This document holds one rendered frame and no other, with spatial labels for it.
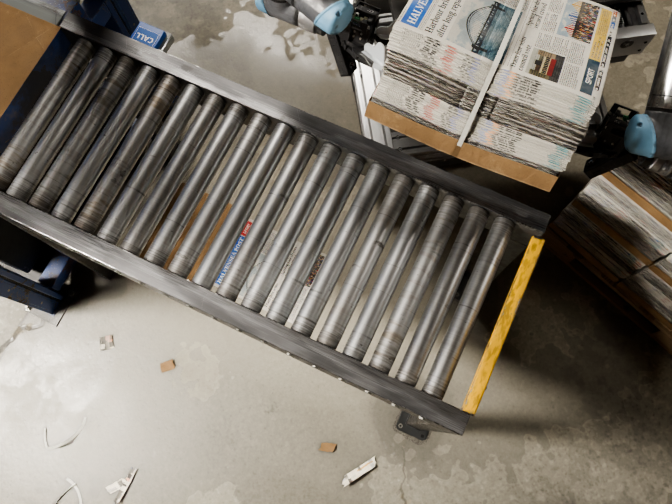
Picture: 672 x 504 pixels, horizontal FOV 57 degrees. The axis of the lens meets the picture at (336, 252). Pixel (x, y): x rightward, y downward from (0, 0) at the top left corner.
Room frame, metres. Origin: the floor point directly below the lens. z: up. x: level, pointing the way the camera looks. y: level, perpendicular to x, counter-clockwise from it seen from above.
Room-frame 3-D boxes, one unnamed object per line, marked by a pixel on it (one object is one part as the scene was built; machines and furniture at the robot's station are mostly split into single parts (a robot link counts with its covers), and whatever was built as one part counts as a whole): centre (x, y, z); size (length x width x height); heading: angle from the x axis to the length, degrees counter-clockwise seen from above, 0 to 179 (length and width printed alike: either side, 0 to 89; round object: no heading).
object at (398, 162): (0.74, 0.08, 0.74); 1.34 x 0.05 x 0.12; 60
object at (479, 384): (0.18, -0.36, 0.81); 0.43 x 0.03 x 0.02; 150
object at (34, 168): (0.79, 0.66, 0.77); 0.47 x 0.05 x 0.05; 150
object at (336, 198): (0.43, 0.04, 0.77); 0.47 x 0.05 x 0.05; 150
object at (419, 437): (-0.02, -0.22, 0.01); 0.14 x 0.13 x 0.01; 150
